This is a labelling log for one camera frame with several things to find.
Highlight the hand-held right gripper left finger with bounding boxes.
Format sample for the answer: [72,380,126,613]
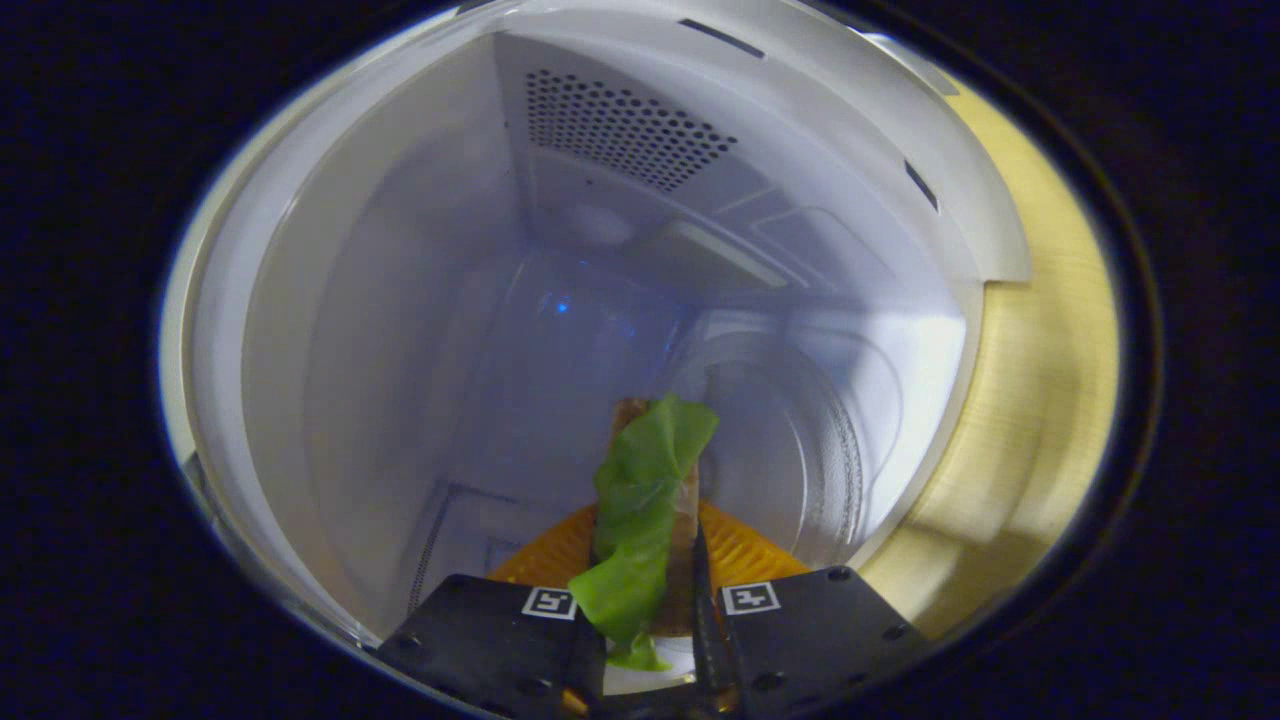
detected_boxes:
[378,503,609,720]

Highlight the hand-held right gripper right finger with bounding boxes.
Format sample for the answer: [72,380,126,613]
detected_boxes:
[692,500,936,719]

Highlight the lettuce sandwich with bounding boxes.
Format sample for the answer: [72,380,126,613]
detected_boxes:
[568,395,721,673]

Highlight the white microwave oven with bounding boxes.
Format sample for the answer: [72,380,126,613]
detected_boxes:
[160,0,1031,651]

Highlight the glass turntable plate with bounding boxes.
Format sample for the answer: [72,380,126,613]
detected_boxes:
[660,310,901,571]

